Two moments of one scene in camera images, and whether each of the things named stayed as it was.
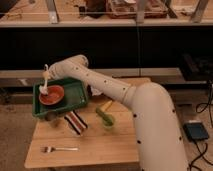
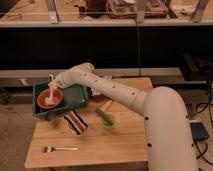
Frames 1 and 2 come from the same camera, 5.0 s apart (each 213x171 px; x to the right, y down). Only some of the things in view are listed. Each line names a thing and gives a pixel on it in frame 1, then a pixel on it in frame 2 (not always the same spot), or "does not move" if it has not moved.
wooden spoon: (44, 88) -> (51, 100)
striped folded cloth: (75, 121) does not move
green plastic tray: (75, 95) does not move
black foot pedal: (195, 130) does not move
